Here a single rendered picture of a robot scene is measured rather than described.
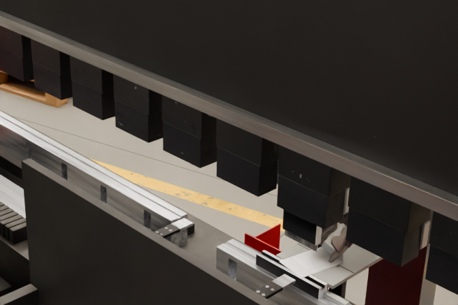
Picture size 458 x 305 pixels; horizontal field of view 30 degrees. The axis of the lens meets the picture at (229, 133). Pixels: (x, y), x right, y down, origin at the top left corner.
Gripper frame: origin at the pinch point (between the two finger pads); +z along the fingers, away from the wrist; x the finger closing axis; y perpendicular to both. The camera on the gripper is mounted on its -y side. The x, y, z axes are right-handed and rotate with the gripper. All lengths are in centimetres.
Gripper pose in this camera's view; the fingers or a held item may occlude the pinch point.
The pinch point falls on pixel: (325, 252)
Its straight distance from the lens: 211.5
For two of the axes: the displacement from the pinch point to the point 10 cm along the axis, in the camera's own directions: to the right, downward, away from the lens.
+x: 5.6, 3.5, -7.5
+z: -5.5, 8.3, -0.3
